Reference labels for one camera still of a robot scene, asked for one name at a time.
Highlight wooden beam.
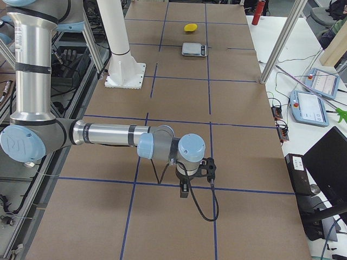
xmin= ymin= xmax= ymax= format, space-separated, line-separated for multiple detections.
xmin=319 ymin=18 xmax=346 ymax=66

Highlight silver digital kitchen scale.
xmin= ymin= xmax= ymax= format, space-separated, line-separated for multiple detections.
xmin=182 ymin=42 xmax=208 ymax=57

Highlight aluminium frame post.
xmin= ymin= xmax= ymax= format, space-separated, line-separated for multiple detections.
xmin=260 ymin=0 xmax=307 ymax=84

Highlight red bottle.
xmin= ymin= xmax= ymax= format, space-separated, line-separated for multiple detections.
xmin=252 ymin=0 xmax=266 ymax=25

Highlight green plastic clamp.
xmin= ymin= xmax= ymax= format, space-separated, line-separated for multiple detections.
xmin=335 ymin=108 xmax=347 ymax=123

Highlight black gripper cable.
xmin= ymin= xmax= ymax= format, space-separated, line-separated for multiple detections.
xmin=151 ymin=159 xmax=220 ymax=223

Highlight near teach pendant tablet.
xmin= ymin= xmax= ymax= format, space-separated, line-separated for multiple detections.
xmin=290 ymin=90 xmax=329 ymax=127

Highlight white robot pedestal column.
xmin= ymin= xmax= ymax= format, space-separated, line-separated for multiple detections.
xmin=97 ymin=0 xmax=146 ymax=89

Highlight black monitor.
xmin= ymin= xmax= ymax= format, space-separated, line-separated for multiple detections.
xmin=303 ymin=126 xmax=347 ymax=205

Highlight black mini computer box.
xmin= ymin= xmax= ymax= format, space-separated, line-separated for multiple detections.
xmin=285 ymin=153 xmax=315 ymax=197

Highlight far teach pendant tablet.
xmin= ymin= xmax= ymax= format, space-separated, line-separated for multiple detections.
xmin=305 ymin=68 xmax=340 ymax=100

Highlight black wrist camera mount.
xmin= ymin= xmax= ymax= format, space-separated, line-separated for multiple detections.
xmin=194 ymin=158 xmax=216 ymax=184

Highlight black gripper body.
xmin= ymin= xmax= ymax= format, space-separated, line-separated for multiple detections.
xmin=175 ymin=167 xmax=195 ymax=198

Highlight upper orange circuit board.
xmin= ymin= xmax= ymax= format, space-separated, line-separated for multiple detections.
xmin=269 ymin=97 xmax=282 ymax=120

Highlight thin metal rod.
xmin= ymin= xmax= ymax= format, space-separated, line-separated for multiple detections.
xmin=275 ymin=64 xmax=347 ymax=109

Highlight orange circuit board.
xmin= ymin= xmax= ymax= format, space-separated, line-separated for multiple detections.
xmin=275 ymin=119 xmax=289 ymax=144
xmin=269 ymin=97 xmax=282 ymax=120

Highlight yellow mango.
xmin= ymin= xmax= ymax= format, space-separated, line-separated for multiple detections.
xmin=184 ymin=23 xmax=198 ymax=33

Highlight teach pendant tablet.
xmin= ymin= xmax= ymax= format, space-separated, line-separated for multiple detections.
xmin=290 ymin=90 xmax=329 ymax=127
xmin=305 ymin=68 xmax=340 ymax=100

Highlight lower orange circuit board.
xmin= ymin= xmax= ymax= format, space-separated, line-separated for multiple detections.
xmin=275 ymin=119 xmax=289 ymax=144

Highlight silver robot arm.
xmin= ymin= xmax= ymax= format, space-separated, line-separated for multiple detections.
xmin=1 ymin=1 xmax=205 ymax=198

